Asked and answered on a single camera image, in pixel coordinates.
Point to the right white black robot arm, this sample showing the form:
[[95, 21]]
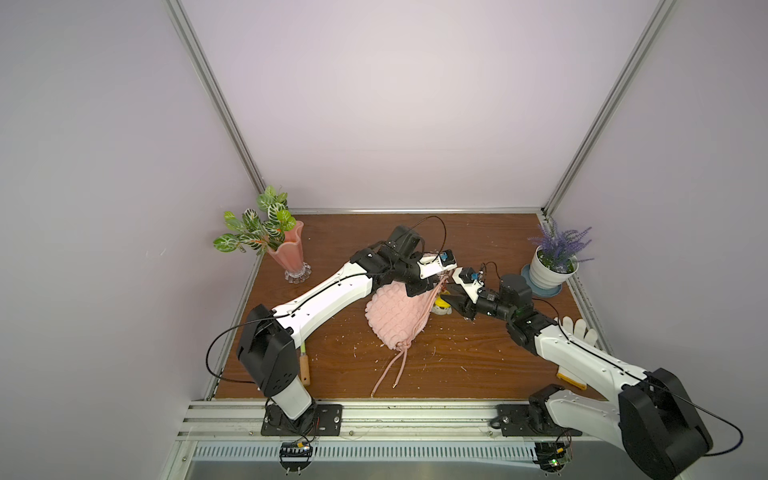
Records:
[[646, 414]]

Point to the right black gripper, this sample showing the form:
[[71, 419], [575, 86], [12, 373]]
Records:
[[466, 301]]

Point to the wooden handled tool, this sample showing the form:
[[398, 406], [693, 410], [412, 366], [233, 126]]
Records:
[[304, 364]]

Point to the pink quilted drawstring bag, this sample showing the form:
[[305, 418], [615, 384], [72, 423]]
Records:
[[397, 320]]

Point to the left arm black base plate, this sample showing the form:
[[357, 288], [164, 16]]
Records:
[[318, 420]]

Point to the aluminium front rail frame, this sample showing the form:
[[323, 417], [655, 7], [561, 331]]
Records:
[[380, 439]]

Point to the yellow-hat doll keychain decoration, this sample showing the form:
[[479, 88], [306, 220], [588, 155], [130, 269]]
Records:
[[441, 307]]

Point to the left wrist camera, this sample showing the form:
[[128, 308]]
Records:
[[436, 264]]

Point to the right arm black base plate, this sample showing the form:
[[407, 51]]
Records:
[[510, 420]]

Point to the right connector board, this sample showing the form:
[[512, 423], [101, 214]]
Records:
[[551, 457]]

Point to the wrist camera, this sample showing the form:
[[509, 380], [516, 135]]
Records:
[[470, 281], [436, 264]]

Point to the yellow block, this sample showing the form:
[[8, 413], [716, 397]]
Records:
[[572, 379]]

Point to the white glove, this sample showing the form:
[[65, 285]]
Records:
[[577, 332]]

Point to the purple lavender artificial plant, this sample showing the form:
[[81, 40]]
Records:
[[558, 249]]

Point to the white flower pot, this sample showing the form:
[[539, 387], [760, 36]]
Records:
[[572, 265]]

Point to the pink vase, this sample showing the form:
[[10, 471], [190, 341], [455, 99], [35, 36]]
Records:
[[290, 256]]

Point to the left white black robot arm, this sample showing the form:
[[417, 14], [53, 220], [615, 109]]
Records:
[[270, 337]]

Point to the grey-blue pot saucer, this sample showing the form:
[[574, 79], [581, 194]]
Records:
[[543, 282]]

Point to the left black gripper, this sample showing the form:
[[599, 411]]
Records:
[[421, 285]]

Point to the green leafy artificial plant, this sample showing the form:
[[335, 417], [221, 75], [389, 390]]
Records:
[[265, 228]]

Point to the connector board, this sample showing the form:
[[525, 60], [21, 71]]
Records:
[[294, 457], [551, 457]]

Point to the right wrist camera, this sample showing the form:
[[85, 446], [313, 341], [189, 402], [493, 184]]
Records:
[[470, 281]]

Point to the left connector board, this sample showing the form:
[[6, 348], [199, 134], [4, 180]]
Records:
[[294, 457]]

